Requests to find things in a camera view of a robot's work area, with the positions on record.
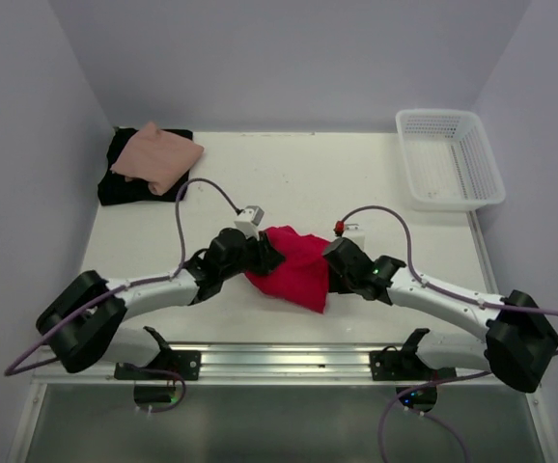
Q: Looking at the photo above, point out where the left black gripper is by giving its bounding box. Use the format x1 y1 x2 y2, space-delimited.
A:
220 229 285 280

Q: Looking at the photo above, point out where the red t shirt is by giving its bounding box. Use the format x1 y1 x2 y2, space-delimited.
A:
245 226 329 313

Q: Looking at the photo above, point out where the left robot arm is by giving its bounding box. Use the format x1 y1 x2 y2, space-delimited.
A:
36 228 286 379

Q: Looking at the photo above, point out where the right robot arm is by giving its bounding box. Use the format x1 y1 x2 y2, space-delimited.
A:
322 237 558 393

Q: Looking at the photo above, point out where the folded pink t shirt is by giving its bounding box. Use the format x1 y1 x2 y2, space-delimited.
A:
110 122 205 196

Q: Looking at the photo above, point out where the white plastic basket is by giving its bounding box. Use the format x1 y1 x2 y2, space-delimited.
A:
396 109 506 212

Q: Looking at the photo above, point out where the folded black t shirt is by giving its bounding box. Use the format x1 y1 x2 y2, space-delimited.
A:
98 127 191 206

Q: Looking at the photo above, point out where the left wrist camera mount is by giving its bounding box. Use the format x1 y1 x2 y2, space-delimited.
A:
234 205 265 239

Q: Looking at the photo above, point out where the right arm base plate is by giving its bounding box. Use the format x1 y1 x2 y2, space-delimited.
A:
369 346 457 381

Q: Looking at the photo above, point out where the aluminium rail frame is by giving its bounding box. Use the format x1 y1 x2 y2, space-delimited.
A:
6 308 558 463

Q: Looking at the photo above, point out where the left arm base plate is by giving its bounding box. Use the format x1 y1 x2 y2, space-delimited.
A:
114 349 202 381

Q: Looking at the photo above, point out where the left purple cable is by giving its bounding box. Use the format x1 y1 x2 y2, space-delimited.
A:
3 177 244 414

